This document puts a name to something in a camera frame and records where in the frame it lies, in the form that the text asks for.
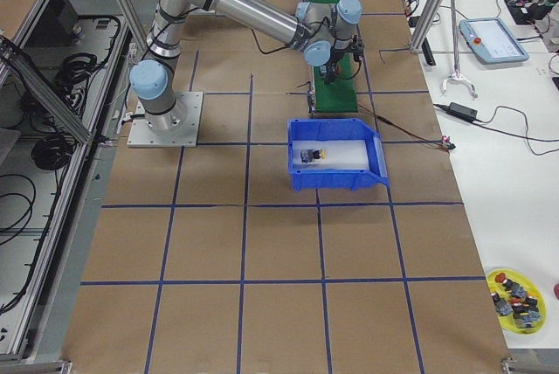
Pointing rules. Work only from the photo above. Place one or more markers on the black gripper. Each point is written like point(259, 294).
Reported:
point(336, 58)

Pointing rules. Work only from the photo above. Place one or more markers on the yellow push button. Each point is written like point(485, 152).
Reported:
point(308, 156)

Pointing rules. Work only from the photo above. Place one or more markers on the yellow plate of buttons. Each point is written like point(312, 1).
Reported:
point(517, 301)

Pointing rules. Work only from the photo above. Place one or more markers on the green conveyor belt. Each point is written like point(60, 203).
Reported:
point(339, 96)

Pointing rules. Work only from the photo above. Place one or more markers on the right blue plastic bin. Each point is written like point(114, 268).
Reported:
point(354, 154)

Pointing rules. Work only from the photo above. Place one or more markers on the reach grabber tool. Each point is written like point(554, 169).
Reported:
point(456, 77)

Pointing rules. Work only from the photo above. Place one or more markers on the black power adapter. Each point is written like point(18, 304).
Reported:
point(462, 112)

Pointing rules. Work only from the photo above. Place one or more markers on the teach pendant tablet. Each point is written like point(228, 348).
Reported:
point(491, 41)

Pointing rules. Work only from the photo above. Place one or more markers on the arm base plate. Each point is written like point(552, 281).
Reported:
point(177, 128)

